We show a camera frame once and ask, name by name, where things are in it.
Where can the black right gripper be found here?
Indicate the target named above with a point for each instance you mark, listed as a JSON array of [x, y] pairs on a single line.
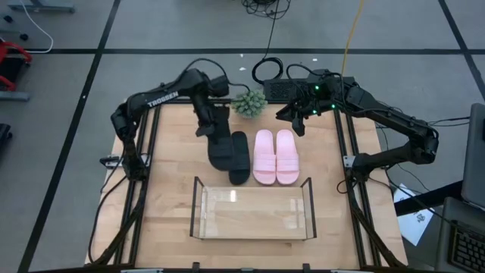
[[307, 108]]

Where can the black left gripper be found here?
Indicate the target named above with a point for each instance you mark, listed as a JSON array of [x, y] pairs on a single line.
[[206, 130]]

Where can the black slide sandal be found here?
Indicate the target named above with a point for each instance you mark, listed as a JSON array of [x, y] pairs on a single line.
[[221, 153], [239, 159]]

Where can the pink slide sandal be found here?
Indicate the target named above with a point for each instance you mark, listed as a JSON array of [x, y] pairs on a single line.
[[288, 163], [264, 163]]

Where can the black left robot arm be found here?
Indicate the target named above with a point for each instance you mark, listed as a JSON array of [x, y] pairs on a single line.
[[163, 96]]

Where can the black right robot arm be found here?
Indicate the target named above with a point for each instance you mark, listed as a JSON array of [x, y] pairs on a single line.
[[394, 117]]

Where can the black computer box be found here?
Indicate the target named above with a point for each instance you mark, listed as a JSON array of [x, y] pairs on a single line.
[[280, 90]]

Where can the green artificial plant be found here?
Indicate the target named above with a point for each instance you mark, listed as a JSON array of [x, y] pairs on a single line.
[[249, 104]]

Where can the black clamp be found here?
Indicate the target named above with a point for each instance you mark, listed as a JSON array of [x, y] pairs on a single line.
[[306, 268], [195, 267], [110, 162]]

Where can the white paper sheet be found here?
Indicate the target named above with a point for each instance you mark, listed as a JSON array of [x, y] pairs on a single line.
[[413, 223]]

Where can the grey laptop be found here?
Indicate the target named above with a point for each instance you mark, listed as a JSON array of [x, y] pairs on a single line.
[[475, 159]]

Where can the grey side desk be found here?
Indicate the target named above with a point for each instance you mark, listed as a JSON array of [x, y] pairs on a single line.
[[443, 235]]

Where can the grey desk leg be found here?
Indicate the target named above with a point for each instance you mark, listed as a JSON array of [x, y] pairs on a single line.
[[41, 5], [13, 96]]

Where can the black caster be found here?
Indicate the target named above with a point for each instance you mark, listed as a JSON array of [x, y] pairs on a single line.
[[24, 36], [8, 18]]

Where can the red step stool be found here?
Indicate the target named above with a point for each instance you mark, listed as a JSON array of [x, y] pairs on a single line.
[[15, 47]]

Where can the black keyboard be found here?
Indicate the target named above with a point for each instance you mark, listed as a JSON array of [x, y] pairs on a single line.
[[470, 250]]

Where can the silver mounting bracket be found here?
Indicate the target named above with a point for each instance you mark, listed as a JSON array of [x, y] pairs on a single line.
[[348, 161], [146, 161]]

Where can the clear acrylic shelf black frame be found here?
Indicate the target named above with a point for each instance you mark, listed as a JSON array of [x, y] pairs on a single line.
[[250, 212]]

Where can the black aluminium table frame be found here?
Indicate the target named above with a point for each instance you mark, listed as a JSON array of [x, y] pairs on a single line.
[[354, 212]]

